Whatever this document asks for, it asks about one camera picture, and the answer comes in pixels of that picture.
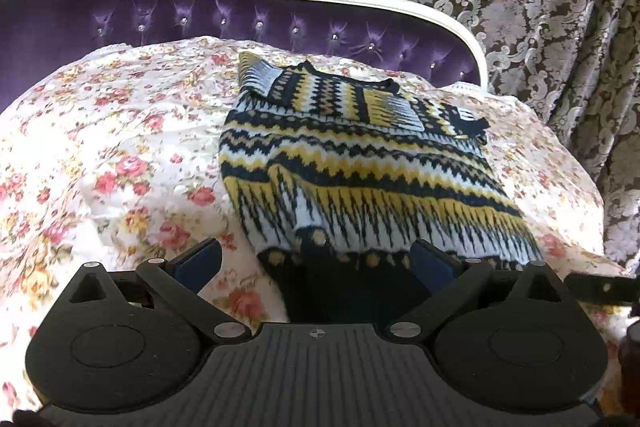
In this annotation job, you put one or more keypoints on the brown damask curtain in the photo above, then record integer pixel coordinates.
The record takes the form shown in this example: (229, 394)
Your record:
(550, 7)

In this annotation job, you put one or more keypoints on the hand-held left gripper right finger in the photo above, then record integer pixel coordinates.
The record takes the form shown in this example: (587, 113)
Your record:
(430, 264)

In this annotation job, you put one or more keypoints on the floral blanket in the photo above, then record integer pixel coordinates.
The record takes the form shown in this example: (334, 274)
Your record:
(115, 147)

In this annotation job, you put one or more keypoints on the patterned knit sweater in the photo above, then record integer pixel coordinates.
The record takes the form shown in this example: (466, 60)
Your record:
(360, 167)

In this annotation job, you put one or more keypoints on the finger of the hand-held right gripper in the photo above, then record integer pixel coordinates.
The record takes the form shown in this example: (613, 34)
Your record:
(602, 288)

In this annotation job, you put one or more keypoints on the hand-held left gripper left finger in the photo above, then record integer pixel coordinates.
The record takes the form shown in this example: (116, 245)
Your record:
(200, 264)

